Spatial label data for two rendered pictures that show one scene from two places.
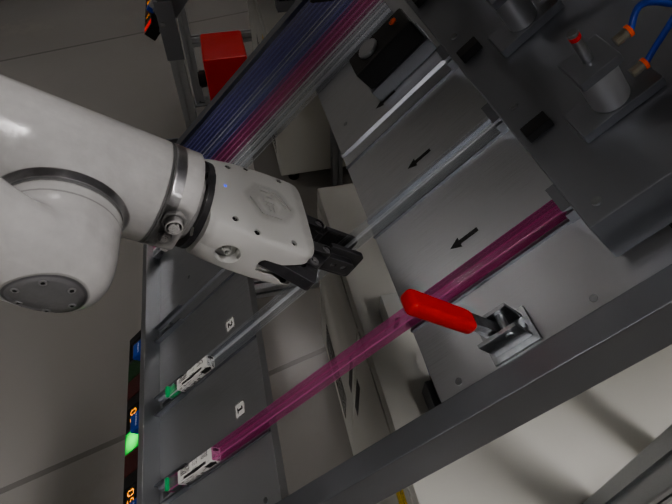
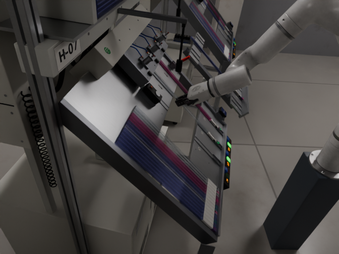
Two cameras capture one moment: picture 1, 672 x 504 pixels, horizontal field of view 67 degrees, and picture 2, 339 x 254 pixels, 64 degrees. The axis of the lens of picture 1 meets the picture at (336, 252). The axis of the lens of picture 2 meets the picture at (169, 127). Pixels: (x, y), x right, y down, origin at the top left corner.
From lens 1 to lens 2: 139 cm
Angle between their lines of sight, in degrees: 91
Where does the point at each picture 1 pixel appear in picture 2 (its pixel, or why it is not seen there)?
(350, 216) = (128, 210)
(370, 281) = not seen: hidden behind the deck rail
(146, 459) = (224, 138)
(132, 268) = not seen: outside the picture
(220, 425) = (208, 123)
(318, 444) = (158, 245)
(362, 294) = not seen: hidden behind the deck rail
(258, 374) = (200, 116)
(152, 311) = (221, 170)
